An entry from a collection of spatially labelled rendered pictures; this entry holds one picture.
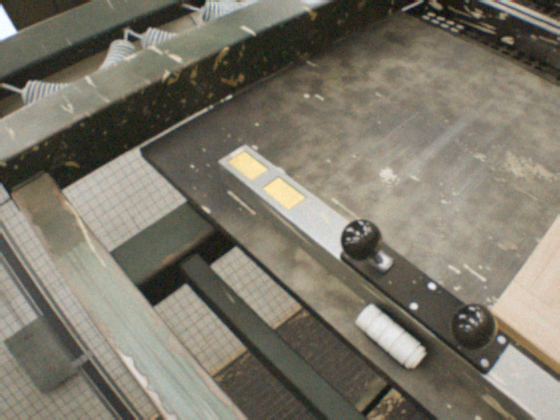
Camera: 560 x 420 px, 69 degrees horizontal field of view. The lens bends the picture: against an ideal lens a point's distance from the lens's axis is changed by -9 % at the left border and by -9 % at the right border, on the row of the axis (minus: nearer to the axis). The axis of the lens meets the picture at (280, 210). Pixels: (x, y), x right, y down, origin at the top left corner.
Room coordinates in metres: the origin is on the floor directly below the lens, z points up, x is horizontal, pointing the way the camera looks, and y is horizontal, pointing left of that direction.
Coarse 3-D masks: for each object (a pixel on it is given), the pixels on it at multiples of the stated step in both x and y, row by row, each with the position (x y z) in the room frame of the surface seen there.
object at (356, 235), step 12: (348, 228) 0.38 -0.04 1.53; (360, 228) 0.37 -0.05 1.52; (372, 228) 0.37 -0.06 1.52; (348, 240) 0.37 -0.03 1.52; (360, 240) 0.37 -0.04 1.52; (372, 240) 0.37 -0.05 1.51; (348, 252) 0.37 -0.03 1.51; (360, 252) 0.37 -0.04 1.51; (372, 252) 0.37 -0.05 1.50; (372, 264) 0.47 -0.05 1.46; (384, 264) 0.46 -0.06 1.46
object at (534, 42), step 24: (432, 0) 0.99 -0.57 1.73; (456, 0) 0.94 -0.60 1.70; (480, 0) 0.89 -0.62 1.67; (504, 0) 0.89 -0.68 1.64; (480, 24) 0.92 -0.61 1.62; (504, 24) 0.88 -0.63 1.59; (528, 24) 0.83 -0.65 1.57; (552, 24) 0.82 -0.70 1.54; (528, 48) 0.86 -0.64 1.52; (552, 48) 0.82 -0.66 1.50
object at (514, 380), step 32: (224, 160) 0.61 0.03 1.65; (256, 192) 0.57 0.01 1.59; (288, 224) 0.54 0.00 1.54; (320, 224) 0.52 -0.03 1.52; (320, 256) 0.52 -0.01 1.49; (352, 288) 0.50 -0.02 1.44; (448, 352) 0.41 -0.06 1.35; (512, 352) 0.39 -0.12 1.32; (480, 384) 0.39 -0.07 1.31; (512, 384) 0.37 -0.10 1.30; (544, 384) 0.37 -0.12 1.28; (512, 416) 0.37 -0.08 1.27; (544, 416) 0.34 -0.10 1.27
